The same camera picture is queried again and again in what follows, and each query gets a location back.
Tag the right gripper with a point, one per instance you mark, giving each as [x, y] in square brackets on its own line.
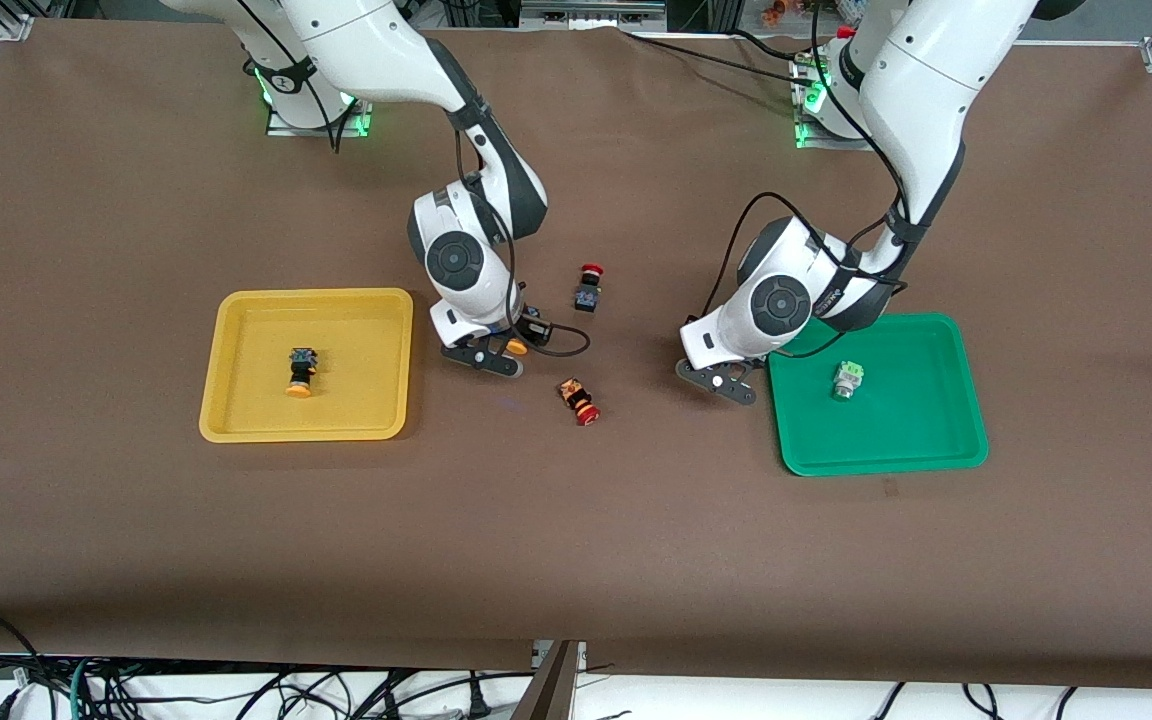
[532, 328]

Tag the yellow push button switch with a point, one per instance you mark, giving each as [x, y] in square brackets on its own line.
[302, 372]
[516, 347]

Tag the green push button switch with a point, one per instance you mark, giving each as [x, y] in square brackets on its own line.
[847, 381]

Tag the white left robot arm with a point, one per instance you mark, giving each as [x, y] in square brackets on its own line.
[921, 90]

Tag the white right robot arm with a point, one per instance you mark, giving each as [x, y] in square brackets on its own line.
[386, 50]

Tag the yellow plastic tray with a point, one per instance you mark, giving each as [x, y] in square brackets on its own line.
[306, 420]

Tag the green plastic tray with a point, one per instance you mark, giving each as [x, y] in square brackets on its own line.
[896, 435]

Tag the brown table cover sheet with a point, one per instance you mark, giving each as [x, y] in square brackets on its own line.
[576, 540]

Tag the brown table leg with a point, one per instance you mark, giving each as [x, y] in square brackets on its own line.
[548, 685]

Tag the red push button switch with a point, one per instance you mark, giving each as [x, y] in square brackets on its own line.
[579, 400]
[588, 290]

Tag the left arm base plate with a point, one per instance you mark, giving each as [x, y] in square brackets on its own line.
[816, 135]

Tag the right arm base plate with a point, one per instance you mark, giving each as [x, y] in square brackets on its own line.
[281, 122]

